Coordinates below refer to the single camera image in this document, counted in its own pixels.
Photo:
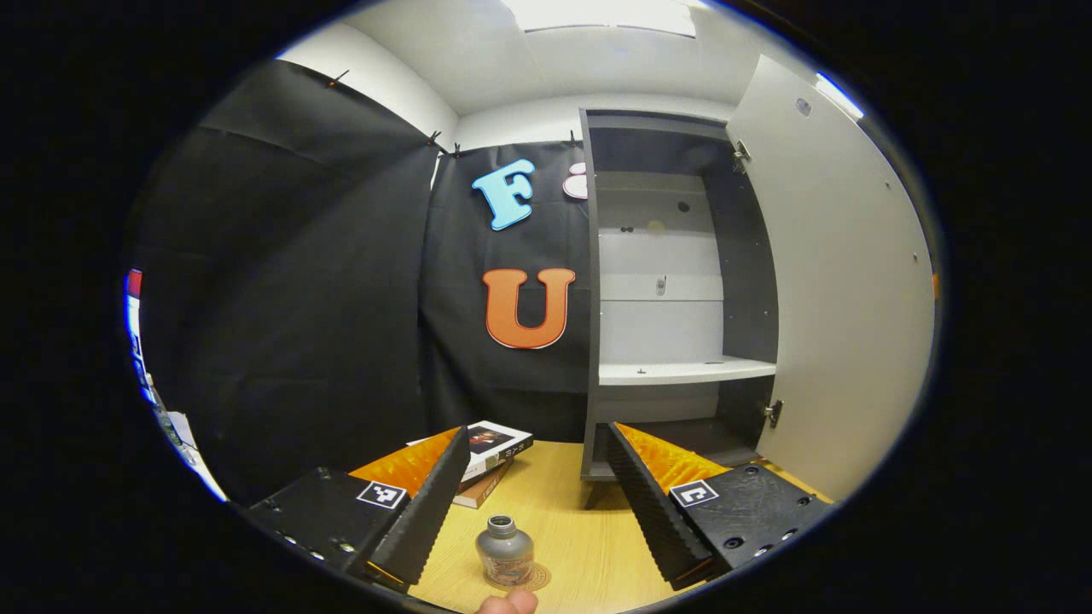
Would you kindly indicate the grey metal bottle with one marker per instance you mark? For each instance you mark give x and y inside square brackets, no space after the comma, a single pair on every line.
[503,554]

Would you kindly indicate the round cork coaster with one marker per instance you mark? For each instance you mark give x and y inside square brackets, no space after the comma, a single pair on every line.
[540,580]

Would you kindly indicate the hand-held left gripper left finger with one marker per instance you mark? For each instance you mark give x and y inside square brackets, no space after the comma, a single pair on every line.
[426,503]

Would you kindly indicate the computer monitor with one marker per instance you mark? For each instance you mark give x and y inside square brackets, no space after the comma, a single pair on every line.
[132,324]

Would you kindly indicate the metal door hinge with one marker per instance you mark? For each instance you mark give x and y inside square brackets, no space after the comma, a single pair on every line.
[773,414]
[740,156]

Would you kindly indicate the black backdrop cloth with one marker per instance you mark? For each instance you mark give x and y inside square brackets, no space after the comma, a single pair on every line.
[299,298]

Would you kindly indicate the dark grey cabinet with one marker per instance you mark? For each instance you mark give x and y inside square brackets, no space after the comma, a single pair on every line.
[657,328]

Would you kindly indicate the white cabinet shelf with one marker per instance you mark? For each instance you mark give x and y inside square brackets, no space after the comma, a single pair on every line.
[682,372]

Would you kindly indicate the brown book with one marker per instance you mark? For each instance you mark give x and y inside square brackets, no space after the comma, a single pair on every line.
[482,493]

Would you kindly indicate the beige cabinet door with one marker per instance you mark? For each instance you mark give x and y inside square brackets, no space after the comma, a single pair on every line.
[845,298]

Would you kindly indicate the small ceiling light panel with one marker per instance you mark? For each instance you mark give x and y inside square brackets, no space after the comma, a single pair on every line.
[840,95]

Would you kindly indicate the white papers pile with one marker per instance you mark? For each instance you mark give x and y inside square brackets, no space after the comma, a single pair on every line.
[183,439]

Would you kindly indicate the long ceiling light panel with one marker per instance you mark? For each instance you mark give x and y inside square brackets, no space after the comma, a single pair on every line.
[597,15]

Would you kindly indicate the white book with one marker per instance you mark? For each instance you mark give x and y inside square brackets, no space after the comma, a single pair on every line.
[495,443]

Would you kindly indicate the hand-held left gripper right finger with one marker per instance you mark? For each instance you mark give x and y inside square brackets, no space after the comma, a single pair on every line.
[653,512]

